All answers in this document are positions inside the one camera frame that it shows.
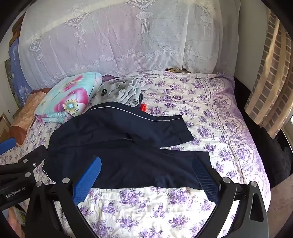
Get red folded garment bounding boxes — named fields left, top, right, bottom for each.
left=140, top=103, right=147, bottom=112

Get black bed frame side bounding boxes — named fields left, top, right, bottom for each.
left=234, top=78, right=292, bottom=188

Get orange brown pillow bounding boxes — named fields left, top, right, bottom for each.
left=9, top=88, right=51, bottom=147

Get grey folded garment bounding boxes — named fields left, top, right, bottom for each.
left=91, top=77, right=143, bottom=108

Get blue patterned cloth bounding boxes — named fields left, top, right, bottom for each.
left=8, top=38, right=32, bottom=108

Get folded floral quilt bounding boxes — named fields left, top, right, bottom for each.
left=34, top=72, right=103, bottom=123

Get navy blue pants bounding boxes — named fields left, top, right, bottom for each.
left=43, top=103, right=211, bottom=189

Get brick pattern curtain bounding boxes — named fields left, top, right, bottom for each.
left=245, top=11, right=292, bottom=138

